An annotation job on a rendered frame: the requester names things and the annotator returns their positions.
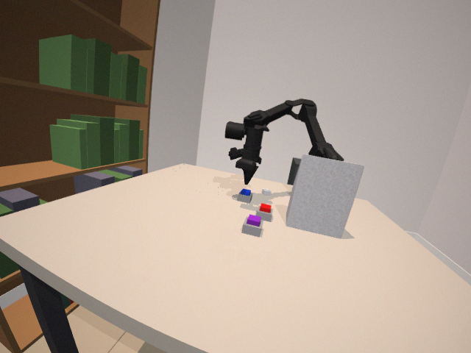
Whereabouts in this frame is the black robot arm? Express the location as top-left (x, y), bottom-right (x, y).
top-left (224, 99), bottom-right (344, 161)

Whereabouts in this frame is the red button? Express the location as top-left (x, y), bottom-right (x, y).
top-left (256, 204), bottom-right (273, 222)

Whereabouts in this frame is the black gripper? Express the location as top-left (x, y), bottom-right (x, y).
top-left (235, 141), bottom-right (262, 185)

